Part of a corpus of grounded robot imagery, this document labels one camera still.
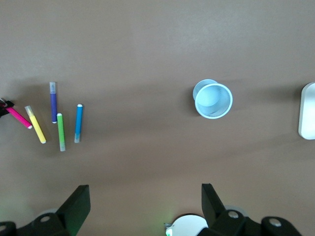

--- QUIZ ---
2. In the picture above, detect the purple marker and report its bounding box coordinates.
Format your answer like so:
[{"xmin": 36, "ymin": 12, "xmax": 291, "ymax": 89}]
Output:
[{"xmin": 49, "ymin": 82, "xmax": 58, "ymax": 123}]

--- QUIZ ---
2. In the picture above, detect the yellow marker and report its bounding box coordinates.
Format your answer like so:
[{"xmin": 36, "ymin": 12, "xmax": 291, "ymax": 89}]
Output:
[{"xmin": 24, "ymin": 105, "xmax": 47, "ymax": 145}]

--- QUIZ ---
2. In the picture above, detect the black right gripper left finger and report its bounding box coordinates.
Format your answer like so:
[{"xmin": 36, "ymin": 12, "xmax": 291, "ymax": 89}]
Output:
[{"xmin": 0, "ymin": 184, "xmax": 91, "ymax": 236}]

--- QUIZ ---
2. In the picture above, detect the blue marker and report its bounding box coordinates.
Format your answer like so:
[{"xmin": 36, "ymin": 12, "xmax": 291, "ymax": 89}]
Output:
[{"xmin": 74, "ymin": 104, "xmax": 84, "ymax": 144}]

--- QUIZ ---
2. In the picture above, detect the green marker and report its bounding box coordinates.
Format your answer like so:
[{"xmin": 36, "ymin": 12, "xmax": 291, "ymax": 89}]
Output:
[{"xmin": 57, "ymin": 113, "xmax": 66, "ymax": 152}]

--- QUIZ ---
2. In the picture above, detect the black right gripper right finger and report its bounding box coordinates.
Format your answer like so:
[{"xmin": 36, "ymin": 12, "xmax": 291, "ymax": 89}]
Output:
[{"xmin": 199, "ymin": 183, "xmax": 301, "ymax": 236}]

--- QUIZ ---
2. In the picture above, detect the pink marker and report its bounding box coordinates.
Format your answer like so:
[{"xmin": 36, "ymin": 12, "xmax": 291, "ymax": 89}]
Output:
[{"xmin": 4, "ymin": 104, "xmax": 33, "ymax": 130}]

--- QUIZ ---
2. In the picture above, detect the blue mesh cup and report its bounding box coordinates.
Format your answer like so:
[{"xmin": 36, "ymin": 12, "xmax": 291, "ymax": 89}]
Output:
[{"xmin": 192, "ymin": 79, "xmax": 233, "ymax": 120}]

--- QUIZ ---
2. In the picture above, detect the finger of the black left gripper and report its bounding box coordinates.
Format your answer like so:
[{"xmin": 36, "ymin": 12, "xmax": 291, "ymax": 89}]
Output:
[{"xmin": 0, "ymin": 97, "xmax": 17, "ymax": 118}]

